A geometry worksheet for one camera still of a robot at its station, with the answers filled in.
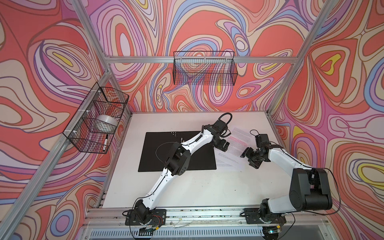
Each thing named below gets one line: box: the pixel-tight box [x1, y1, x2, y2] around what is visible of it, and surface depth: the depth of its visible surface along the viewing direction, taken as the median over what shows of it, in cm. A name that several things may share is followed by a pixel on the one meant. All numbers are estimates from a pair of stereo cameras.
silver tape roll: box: [92, 114, 118, 134], surface depth 74 cm
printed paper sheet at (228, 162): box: [214, 148, 250, 172], surface depth 95 cm
